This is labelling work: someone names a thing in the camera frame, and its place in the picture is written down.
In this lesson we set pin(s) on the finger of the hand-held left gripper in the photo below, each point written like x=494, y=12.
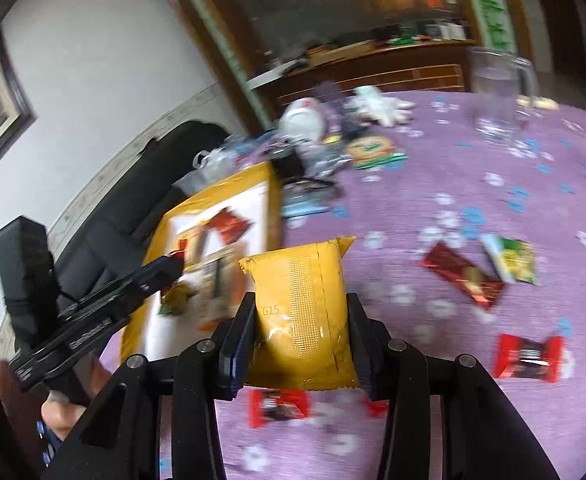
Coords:
x=148, y=294
x=158, y=269

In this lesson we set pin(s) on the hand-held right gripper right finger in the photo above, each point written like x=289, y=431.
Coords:
x=364, y=355

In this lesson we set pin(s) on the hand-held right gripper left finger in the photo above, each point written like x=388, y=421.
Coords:
x=240, y=347

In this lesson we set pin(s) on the red candy packet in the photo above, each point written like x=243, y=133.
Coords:
x=177, y=256
x=378, y=408
x=528, y=357
x=278, y=406

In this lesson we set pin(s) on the yellow cardboard box tray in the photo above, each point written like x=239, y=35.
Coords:
x=143, y=320

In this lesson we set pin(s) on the olive yellow candy packet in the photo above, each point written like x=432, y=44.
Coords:
x=175, y=300

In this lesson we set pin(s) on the clear yellow-label biscuit packet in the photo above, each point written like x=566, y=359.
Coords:
x=193, y=252

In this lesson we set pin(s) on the orange cracker packet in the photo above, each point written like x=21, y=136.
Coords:
x=218, y=287

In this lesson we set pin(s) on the plain yellow snack packet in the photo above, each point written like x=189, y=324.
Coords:
x=300, y=320

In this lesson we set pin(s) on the dark red snack packet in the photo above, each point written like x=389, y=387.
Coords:
x=230, y=225

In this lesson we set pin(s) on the person's left hand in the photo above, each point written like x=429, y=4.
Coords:
x=63, y=417

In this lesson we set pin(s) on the black leather sofa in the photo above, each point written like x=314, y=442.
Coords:
x=118, y=210

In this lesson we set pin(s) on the dark red chocolate bar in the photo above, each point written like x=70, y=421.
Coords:
x=463, y=275

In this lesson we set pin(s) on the crumpled clear plastic bags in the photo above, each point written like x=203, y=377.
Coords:
x=228, y=160

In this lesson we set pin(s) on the light blue packet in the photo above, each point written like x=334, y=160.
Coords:
x=310, y=209

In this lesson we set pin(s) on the purple floral tablecloth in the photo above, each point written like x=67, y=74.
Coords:
x=423, y=195

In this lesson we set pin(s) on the green snack packet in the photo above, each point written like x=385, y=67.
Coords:
x=512, y=260

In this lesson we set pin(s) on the clear plastic bag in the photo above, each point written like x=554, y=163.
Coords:
x=333, y=162

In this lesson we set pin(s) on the round cracker green packet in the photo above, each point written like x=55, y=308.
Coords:
x=373, y=152

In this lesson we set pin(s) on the white cup-shaped mask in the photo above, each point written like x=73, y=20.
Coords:
x=300, y=120

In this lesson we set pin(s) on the white glove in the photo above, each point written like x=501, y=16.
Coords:
x=385, y=105

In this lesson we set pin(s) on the wooden glass-front cabinet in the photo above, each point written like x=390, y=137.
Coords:
x=373, y=65

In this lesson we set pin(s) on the glass beer mug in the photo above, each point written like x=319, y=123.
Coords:
x=498, y=95

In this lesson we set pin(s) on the white oblong object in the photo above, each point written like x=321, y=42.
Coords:
x=538, y=102

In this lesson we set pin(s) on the framed wall picture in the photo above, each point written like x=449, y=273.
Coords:
x=0, y=105

